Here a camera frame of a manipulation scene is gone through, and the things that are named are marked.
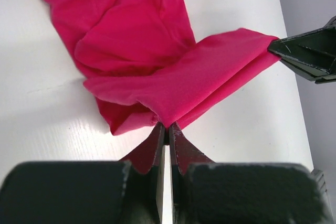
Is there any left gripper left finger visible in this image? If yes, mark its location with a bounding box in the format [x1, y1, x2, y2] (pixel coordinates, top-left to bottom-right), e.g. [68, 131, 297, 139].
[1, 123, 165, 223]

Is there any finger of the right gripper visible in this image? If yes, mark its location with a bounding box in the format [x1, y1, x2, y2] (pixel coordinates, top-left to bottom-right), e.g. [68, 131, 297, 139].
[268, 16, 335, 58]
[279, 53, 335, 84]

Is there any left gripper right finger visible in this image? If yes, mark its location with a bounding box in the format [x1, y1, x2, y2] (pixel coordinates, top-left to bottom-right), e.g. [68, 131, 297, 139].
[169, 124, 333, 223]

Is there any pink t shirt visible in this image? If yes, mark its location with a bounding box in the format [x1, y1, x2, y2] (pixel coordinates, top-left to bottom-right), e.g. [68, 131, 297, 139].
[44, 0, 280, 135]

